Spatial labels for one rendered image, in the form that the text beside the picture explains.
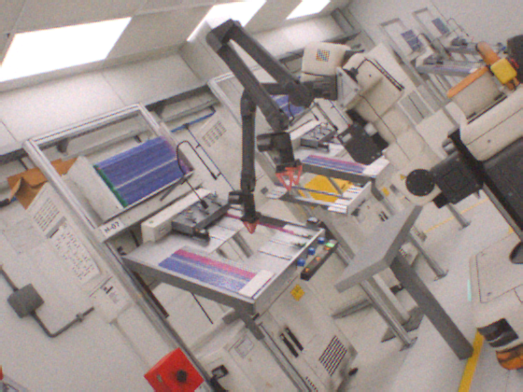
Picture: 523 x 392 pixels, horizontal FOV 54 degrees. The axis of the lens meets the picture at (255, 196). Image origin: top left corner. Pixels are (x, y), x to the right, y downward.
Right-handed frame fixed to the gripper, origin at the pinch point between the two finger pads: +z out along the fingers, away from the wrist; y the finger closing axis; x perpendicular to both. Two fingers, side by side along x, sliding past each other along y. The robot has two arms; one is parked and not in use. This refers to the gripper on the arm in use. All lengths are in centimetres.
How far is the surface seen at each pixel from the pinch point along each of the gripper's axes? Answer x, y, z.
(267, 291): 29.7, 37.5, 4.8
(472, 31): -28, -760, -11
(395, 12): -158, -761, -48
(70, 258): -77, 49, 5
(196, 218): -26.1, 9.4, -7.2
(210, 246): -11.2, 19.9, 0.6
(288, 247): 21.1, 2.5, 3.6
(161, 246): -31.7, 31.6, -1.4
